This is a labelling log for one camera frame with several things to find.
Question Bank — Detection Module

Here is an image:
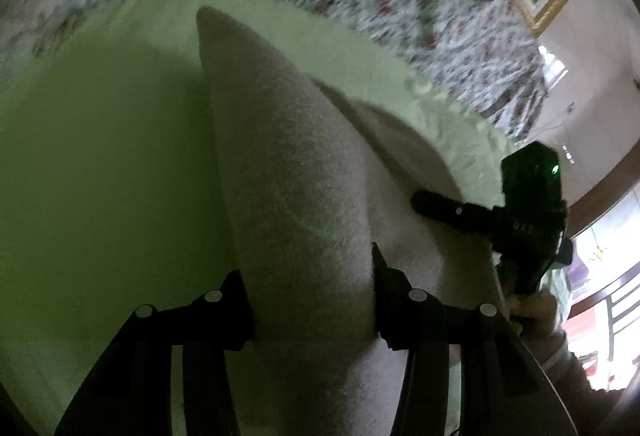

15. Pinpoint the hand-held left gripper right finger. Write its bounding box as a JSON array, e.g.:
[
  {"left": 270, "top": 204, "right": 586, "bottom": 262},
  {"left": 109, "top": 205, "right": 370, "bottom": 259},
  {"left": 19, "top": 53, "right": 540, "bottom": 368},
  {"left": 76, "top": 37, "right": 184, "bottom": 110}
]
[{"left": 371, "top": 242, "right": 577, "bottom": 436}]

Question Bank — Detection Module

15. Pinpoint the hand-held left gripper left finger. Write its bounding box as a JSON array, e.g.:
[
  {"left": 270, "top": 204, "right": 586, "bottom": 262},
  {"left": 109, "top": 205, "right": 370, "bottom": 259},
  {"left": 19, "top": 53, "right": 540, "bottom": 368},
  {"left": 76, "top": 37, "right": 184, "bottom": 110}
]
[{"left": 54, "top": 270, "right": 254, "bottom": 436}]

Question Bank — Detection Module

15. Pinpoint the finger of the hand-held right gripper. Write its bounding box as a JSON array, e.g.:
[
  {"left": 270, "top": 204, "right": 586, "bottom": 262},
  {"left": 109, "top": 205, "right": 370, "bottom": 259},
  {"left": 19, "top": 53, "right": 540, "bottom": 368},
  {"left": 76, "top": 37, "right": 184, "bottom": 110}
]
[{"left": 410, "top": 190, "right": 502, "bottom": 231}]

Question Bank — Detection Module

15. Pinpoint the beige knit sweater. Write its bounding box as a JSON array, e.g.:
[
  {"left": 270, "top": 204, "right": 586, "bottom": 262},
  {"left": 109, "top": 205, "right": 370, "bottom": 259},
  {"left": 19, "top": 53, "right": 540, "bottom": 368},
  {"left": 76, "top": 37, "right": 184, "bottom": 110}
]
[{"left": 195, "top": 5, "right": 512, "bottom": 436}]

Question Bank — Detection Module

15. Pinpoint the person's right forearm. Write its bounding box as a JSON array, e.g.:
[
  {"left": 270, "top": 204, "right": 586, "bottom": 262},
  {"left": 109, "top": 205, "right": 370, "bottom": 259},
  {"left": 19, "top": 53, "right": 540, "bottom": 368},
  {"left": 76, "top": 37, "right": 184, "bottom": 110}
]
[{"left": 520, "top": 328, "right": 623, "bottom": 436}]

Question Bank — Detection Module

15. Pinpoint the person's right hand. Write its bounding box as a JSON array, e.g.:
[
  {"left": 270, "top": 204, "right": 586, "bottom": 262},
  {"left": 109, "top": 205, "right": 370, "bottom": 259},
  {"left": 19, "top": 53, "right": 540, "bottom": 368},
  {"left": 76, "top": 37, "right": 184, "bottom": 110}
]
[{"left": 505, "top": 289, "right": 565, "bottom": 338}]

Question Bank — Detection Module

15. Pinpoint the metal railing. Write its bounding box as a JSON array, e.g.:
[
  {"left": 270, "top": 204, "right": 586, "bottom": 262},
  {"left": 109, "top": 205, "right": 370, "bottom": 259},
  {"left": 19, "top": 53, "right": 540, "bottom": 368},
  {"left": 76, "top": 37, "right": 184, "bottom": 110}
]
[{"left": 597, "top": 263, "right": 640, "bottom": 344}]

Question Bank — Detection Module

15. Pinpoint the green bed sheet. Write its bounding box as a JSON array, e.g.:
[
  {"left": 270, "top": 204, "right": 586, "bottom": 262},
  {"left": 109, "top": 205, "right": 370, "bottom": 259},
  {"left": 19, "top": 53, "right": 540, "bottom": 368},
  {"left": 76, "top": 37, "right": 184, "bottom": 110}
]
[{"left": 0, "top": 0, "right": 519, "bottom": 436}]

